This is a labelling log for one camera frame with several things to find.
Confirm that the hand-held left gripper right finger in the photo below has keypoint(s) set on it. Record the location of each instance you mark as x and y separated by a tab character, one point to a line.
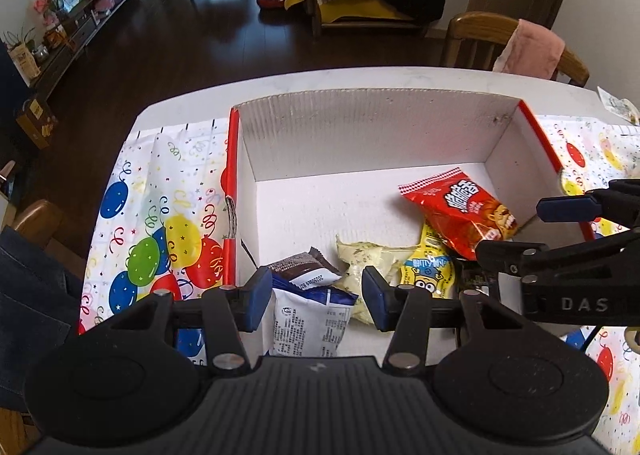
375	300

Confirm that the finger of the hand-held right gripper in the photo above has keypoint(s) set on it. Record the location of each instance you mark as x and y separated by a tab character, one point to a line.
510	257
565	209

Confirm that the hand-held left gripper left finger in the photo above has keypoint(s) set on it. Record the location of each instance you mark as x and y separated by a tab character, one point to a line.
257	297

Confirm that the pale yellow snack packet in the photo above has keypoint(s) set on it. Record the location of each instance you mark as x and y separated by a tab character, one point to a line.
360	260

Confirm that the black snack packet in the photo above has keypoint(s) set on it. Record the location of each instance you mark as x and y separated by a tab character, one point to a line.
300	267

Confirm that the white blue snack packet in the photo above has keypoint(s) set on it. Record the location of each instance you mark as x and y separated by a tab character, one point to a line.
305	325

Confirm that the yellow cartoon snack packet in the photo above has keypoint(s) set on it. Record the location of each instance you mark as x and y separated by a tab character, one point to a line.
430	265

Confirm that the red snack packet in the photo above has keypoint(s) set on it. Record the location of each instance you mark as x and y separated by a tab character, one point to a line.
460	215

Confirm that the white cardboard box red edges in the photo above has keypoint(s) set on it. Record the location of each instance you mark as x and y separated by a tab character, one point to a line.
375	135

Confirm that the printed paper scrap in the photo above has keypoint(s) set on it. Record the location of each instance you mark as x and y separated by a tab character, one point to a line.
617	105

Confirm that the balloon printed tablecloth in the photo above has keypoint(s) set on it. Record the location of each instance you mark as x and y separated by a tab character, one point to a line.
150	215

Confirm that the pink cloth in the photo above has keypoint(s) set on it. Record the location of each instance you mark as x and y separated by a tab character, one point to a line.
530	47

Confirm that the wooden chair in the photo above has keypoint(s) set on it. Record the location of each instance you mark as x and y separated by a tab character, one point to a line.
40	220
475	35

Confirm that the blue jeans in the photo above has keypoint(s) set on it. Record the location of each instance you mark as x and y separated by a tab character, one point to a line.
30	310

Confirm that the brown cardboard box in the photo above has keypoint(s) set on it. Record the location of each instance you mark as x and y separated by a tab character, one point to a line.
37	122

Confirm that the dark TV cabinet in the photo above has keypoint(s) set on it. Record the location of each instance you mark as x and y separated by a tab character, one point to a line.
85	30

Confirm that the pink round bag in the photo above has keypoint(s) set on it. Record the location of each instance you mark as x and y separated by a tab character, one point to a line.
107	2

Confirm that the kraft paper bag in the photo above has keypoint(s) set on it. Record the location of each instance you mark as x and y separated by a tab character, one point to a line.
24	62

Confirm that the pink flowers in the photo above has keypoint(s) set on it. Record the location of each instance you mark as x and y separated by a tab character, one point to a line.
44	5

